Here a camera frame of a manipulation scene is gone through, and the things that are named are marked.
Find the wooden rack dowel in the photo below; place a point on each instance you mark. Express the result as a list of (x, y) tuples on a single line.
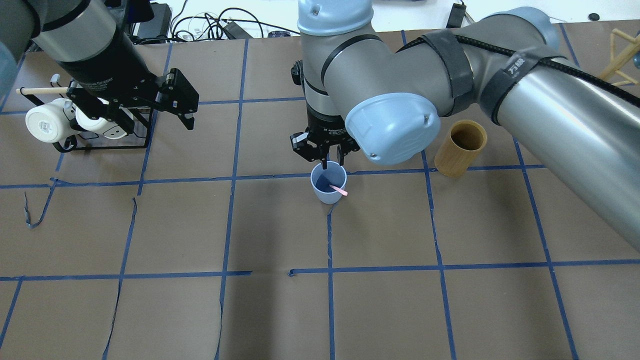
[(42, 91)]

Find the white cup left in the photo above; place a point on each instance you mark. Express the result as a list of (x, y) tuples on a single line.
[(52, 122)]

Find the white cup right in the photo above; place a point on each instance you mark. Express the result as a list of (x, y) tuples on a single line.
[(101, 126)]

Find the blue cup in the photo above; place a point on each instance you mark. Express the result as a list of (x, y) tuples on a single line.
[(320, 179)]

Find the white cup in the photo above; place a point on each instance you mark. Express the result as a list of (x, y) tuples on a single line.
[(52, 122), (101, 126)]

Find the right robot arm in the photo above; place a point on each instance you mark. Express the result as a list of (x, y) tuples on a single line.
[(361, 96)]

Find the black wire cup rack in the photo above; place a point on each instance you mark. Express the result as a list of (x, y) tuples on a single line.
[(89, 134)]

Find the pink chopstick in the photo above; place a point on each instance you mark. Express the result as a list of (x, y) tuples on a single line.
[(338, 190)]

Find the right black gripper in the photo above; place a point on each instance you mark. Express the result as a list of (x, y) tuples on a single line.
[(324, 126)]

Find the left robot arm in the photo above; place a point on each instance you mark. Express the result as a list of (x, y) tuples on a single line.
[(81, 36)]

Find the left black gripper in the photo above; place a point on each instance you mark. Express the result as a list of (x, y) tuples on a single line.
[(111, 74)]

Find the bamboo cylinder holder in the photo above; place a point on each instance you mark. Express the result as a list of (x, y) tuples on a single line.
[(461, 146)]

